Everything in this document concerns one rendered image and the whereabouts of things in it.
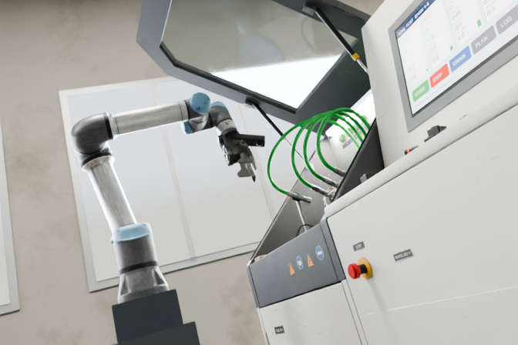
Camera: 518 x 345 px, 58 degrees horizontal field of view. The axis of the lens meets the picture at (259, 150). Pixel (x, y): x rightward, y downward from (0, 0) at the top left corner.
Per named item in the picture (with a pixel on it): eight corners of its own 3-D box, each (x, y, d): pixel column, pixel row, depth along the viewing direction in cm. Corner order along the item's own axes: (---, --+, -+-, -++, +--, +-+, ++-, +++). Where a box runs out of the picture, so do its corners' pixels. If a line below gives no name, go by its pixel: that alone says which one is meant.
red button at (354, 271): (349, 285, 110) (341, 262, 111) (363, 280, 111) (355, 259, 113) (360, 281, 105) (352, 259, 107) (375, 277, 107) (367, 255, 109)
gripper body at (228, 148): (229, 168, 173) (216, 144, 179) (250, 161, 175) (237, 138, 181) (229, 155, 166) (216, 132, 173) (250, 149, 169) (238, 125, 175)
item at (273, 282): (260, 307, 175) (248, 265, 180) (270, 304, 177) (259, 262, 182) (338, 281, 122) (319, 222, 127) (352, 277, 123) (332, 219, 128)
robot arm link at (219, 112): (203, 115, 187) (223, 111, 190) (213, 135, 181) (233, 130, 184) (204, 102, 181) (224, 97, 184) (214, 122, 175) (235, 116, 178)
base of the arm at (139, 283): (116, 304, 130) (110, 269, 133) (120, 308, 144) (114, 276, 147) (170, 289, 134) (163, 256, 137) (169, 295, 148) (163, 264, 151)
